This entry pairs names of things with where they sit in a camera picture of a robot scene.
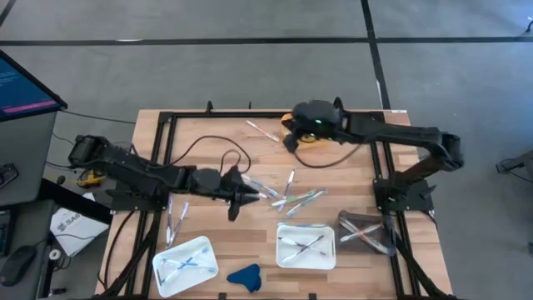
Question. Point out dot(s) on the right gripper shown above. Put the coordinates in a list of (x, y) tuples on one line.
[(291, 141)]

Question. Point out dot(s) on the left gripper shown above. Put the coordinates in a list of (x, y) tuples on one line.
[(235, 183)]

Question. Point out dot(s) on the black toothbrush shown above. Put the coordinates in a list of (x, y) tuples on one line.
[(287, 241), (314, 242)]

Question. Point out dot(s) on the orange toothbrush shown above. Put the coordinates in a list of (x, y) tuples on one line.
[(375, 245), (362, 232)]

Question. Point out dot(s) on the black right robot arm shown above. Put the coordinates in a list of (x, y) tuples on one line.
[(391, 130)]

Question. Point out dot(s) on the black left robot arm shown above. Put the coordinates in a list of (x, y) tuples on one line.
[(137, 171)]

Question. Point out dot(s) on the orange plastic bin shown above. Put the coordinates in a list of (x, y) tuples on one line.
[(310, 141)]

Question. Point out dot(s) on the pink wrapped toothbrush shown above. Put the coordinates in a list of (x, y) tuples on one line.
[(262, 130)]

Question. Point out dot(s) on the clear plastic bags pile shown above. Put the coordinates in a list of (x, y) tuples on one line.
[(287, 189)]

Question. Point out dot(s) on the green wrapped toothbrush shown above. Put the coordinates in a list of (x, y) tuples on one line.
[(293, 198)]

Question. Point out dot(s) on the black table clamp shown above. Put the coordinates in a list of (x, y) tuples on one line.
[(339, 102), (209, 107)]

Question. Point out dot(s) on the white plastic bin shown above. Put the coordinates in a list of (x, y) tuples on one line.
[(179, 253), (291, 256)]

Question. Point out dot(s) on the blue cloth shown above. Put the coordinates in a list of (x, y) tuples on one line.
[(245, 277)]

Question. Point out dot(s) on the white sticker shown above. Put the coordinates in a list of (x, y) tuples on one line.
[(398, 111)]

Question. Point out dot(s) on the dark translucent plastic bin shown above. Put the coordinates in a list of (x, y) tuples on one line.
[(354, 250)]

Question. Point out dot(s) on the yellow tool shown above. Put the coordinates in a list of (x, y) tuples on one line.
[(89, 180)]

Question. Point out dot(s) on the black desk beam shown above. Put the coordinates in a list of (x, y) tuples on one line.
[(75, 202)]

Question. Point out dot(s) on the white cardboard box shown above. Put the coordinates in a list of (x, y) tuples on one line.
[(77, 227)]

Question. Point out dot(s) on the white tape roll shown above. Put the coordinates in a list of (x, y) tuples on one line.
[(55, 254)]

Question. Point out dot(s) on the grey table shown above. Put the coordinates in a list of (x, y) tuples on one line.
[(25, 158)]

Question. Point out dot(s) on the black computer mouse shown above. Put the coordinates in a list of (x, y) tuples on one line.
[(16, 264)]

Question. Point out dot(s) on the black controller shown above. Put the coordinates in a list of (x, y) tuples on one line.
[(7, 175)]

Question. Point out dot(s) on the black keyboard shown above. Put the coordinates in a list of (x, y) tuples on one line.
[(4, 233)]

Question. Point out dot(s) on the large blue screen monitor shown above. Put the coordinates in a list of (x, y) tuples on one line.
[(21, 87)]

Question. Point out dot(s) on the black aluminium frame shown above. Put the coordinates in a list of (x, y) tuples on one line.
[(250, 114)]

